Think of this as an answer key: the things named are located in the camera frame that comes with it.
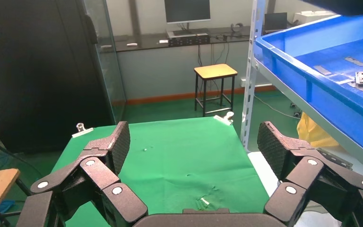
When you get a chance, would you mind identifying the glass panel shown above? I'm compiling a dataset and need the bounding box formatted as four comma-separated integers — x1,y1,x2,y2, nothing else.
83,0,127,123

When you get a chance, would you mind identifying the yellow plastic bag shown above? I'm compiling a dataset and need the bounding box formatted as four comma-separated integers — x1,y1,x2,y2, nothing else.
296,112,340,148

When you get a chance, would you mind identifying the grey slotted metal shelf post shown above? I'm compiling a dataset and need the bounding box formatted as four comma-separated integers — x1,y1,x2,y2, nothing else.
240,0,267,153

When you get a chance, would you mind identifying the silver binder clip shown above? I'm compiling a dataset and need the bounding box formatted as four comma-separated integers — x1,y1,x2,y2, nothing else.
213,111,235,126
71,122,94,139

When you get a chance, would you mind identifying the wooden top metal stool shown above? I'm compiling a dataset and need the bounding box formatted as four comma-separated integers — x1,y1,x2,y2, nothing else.
194,63,239,117

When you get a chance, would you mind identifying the small dark monitor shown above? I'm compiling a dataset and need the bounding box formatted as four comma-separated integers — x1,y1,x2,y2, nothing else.
264,12,288,31

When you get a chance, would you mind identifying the thick black cable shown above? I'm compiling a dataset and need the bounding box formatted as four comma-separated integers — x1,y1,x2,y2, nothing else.
0,128,44,178

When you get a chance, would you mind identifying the blue plastic tray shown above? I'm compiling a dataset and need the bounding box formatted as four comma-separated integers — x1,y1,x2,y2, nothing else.
254,14,363,164

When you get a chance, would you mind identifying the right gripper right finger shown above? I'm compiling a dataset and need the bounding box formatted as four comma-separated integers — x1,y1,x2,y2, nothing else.
257,121,363,227

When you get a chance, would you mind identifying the black computer monitor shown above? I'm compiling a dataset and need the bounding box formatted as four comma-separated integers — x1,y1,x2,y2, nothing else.
164,0,211,30

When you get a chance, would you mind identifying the white box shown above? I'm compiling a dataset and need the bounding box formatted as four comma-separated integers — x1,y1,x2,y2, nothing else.
293,11,337,25

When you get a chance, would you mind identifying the black tall cabinet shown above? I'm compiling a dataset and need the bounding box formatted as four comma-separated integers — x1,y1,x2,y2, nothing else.
0,0,116,154

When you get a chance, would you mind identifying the dark long desk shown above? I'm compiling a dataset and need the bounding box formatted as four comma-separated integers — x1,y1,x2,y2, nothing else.
98,26,254,52

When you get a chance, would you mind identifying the green cloth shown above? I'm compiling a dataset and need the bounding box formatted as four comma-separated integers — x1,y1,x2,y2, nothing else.
51,116,270,227

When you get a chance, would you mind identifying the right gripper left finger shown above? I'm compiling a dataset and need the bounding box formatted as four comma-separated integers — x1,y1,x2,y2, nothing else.
15,121,148,227

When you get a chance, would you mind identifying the white floor cable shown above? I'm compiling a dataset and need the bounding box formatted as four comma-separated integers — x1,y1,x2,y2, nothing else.
253,95,296,119

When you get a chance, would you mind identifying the black rack device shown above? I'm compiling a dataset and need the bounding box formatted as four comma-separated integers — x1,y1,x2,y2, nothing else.
168,33,210,48

